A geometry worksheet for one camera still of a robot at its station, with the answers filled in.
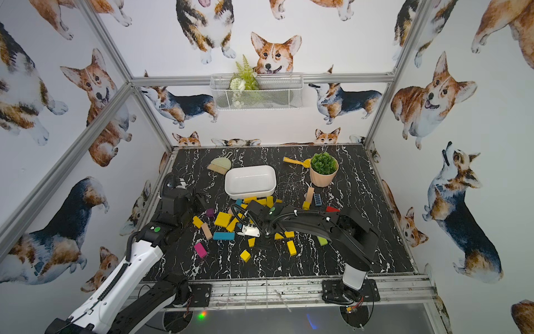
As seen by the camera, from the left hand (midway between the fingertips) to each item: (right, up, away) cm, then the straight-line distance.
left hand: (205, 192), depth 79 cm
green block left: (+46, -21, +6) cm, 51 cm away
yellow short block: (+33, -22, +3) cm, 40 cm away
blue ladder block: (+46, -6, +18) cm, 50 cm away
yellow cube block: (+15, -25, +2) cm, 30 cm away
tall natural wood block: (+43, -4, +21) cm, 48 cm away
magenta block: (-3, -24, +4) cm, 25 cm away
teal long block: (+4, -20, +9) cm, 22 cm away
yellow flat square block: (+3, -14, +13) cm, 19 cm away
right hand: (+21, -18, +3) cm, 28 cm away
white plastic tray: (+14, +2, +26) cm, 29 cm away
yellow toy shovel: (+43, +11, +34) cm, 56 cm away
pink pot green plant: (+49, +8, +18) cm, 53 cm away
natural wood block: (-2, -18, +9) cm, 20 cm away
